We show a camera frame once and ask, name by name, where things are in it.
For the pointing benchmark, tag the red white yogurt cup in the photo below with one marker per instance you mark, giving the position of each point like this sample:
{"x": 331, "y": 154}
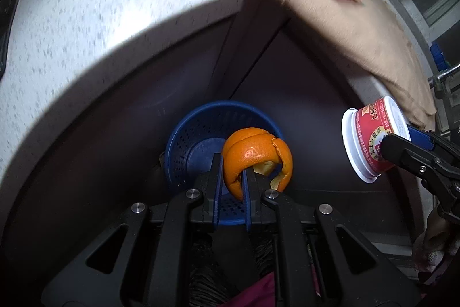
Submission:
{"x": 364, "y": 129}

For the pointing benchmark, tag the blue trash basket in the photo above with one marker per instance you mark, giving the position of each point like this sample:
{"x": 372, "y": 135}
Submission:
{"x": 190, "y": 150}

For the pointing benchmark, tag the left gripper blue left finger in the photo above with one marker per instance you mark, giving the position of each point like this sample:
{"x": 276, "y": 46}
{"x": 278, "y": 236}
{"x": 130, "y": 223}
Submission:
{"x": 216, "y": 182}

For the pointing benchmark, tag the orange peel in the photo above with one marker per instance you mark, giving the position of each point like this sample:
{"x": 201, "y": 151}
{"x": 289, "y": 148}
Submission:
{"x": 260, "y": 150}

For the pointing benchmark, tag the tan towel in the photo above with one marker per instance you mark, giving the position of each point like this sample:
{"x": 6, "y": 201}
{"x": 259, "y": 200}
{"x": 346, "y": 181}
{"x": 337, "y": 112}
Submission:
{"x": 368, "y": 33}

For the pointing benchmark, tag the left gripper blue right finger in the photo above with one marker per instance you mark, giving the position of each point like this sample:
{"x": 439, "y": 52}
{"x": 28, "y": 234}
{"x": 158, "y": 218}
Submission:
{"x": 249, "y": 194}

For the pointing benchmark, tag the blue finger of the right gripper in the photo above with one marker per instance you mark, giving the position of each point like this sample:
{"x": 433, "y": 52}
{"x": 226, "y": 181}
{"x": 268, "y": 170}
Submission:
{"x": 404, "y": 154}
{"x": 420, "y": 138}

